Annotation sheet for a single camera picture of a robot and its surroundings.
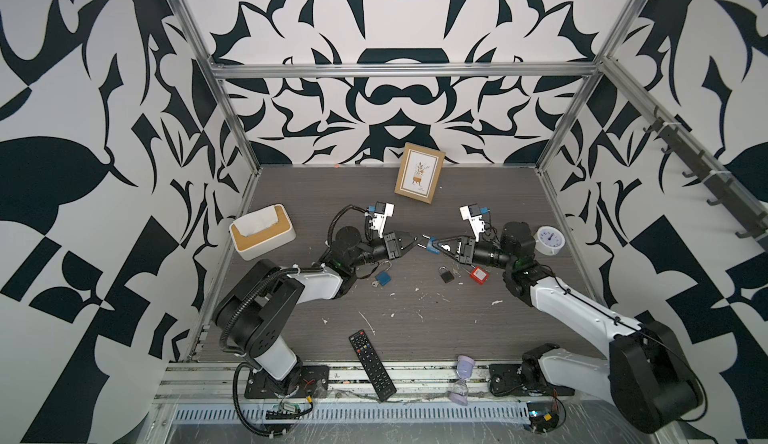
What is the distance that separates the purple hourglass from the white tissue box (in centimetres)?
62

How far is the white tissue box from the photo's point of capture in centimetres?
94

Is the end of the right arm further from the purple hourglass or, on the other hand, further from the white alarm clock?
the white alarm clock

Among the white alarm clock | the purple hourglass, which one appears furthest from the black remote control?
the white alarm clock

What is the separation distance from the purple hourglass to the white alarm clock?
0.44 m

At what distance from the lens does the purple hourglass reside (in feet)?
2.34

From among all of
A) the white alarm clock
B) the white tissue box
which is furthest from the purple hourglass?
the white tissue box

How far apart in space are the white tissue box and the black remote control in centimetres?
38

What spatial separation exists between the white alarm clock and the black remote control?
0.61 meters

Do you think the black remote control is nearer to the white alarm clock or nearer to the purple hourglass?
the purple hourglass

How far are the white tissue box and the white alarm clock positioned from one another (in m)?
0.81

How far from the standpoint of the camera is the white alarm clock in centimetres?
98
